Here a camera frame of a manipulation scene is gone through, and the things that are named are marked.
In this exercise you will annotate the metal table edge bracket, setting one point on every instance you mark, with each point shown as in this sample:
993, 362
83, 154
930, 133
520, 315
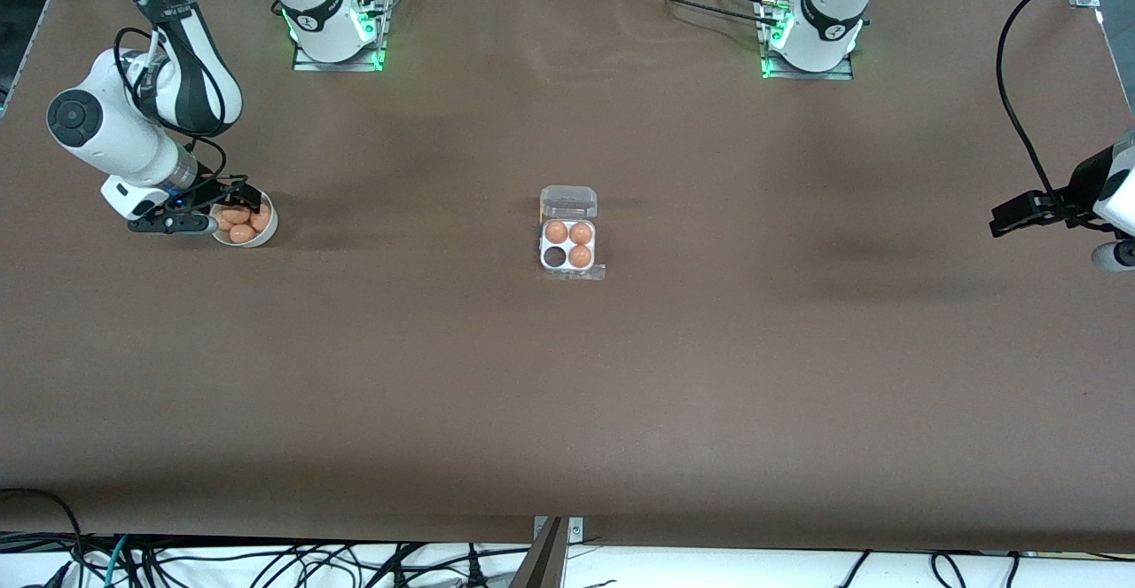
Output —
576, 530

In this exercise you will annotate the clear plastic egg box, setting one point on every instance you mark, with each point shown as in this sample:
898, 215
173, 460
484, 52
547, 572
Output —
567, 202

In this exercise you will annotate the white round bowl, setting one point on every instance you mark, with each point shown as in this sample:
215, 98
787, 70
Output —
263, 239

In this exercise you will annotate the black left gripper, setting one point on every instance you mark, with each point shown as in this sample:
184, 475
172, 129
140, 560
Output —
1071, 197

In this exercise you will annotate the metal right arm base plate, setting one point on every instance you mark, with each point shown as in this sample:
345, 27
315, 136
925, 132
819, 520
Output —
310, 66

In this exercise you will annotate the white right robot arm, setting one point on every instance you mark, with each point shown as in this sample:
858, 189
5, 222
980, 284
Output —
115, 140

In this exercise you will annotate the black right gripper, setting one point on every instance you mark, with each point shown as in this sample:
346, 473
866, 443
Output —
212, 192

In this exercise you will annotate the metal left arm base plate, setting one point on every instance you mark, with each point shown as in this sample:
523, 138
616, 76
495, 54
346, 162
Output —
838, 75

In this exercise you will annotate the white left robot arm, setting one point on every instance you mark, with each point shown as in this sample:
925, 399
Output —
829, 3

